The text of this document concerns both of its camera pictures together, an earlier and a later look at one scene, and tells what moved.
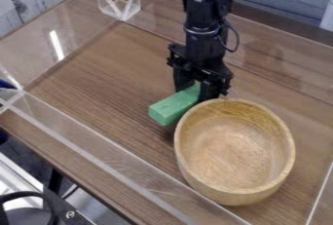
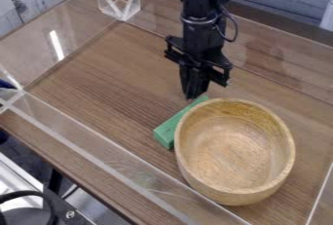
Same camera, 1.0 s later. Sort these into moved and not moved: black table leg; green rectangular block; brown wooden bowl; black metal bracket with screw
Moved: green rectangular block
Not moved: brown wooden bowl; black table leg; black metal bracket with screw
